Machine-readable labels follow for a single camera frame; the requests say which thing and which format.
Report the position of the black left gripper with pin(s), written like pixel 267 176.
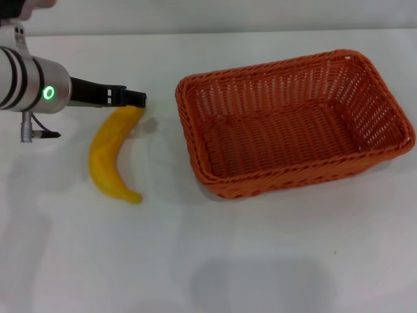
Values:
pixel 94 93

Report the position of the yellow banana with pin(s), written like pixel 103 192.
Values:
pixel 107 153

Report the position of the orange woven plastic basket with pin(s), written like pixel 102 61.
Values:
pixel 286 146

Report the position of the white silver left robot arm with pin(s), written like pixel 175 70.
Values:
pixel 29 84

